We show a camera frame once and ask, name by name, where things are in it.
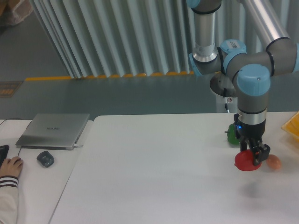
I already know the yellow plastic tray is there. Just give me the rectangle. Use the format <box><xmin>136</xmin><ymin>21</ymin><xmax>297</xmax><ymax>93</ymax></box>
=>
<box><xmin>281</xmin><ymin>112</ymin><xmax>299</xmax><ymax>141</ymax></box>

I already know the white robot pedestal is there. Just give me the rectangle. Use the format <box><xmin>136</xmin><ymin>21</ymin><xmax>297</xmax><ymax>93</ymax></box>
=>
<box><xmin>209</xmin><ymin>74</ymin><xmax>239</xmax><ymax>114</ymax></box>

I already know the dark grey small device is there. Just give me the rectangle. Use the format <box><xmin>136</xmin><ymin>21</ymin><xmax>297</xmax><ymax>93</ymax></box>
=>
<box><xmin>36</xmin><ymin>151</ymin><xmax>55</xmax><ymax>168</ymax></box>

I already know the black mouse cable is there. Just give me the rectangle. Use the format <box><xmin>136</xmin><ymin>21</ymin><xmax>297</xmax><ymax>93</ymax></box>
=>
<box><xmin>0</xmin><ymin>118</ymin><xmax>33</xmax><ymax>159</ymax></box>

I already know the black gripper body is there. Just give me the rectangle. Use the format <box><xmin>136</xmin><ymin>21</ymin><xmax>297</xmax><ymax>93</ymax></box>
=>
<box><xmin>234</xmin><ymin>113</ymin><xmax>266</xmax><ymax>142</ymax></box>

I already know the person's hand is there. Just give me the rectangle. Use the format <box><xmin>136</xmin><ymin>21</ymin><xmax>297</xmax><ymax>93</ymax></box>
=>
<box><xmin>0</xmin><ymin>156</ymin><xmax>23</xmax><ymax>178</ymax></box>

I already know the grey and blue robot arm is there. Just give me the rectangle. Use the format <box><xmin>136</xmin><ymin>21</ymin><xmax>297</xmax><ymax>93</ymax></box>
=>
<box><xmin>187</xmin><ymin>0</ymin><xmax>299</xmax><ymax>171</ymax></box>

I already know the black keyboard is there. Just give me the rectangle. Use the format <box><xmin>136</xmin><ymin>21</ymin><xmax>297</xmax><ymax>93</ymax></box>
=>
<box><xmin>0</xmin><ymin>145</ymin><xmax>9</xmax><ymax>166</ymax></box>

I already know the brown egg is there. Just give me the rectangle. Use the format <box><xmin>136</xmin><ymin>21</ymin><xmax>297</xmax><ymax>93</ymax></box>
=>
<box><xmin>266</xmin><ymin>154</ymin><xmax>282</xmax><ymax>170</ymax></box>

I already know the silver closed laptop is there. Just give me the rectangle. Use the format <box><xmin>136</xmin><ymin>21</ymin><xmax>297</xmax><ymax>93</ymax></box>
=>
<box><xmin>15</xmin><ymin>113</ymin><xmax>90</xmax><ymax>150</ymax></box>

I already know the white corrugated folding partition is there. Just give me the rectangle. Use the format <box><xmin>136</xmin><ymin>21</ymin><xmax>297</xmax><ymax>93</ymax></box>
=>
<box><xmin>31</xmin><ymin>0</ymin><xmax>299</xmax><ymax>78</ymax></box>

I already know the green bell pepper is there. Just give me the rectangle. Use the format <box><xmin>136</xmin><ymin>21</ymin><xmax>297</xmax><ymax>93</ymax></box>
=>
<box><xmin>225</xmin><ymin>124</ymin><xmax>239</xmax><ymax>146</ymax></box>

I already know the white striped sleeve forearm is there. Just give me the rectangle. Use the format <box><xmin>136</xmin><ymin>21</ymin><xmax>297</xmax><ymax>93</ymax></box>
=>
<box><xmin>0</xmin><ymin>175</ymin><xmax>18</xmax><ymax>224</ymax></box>

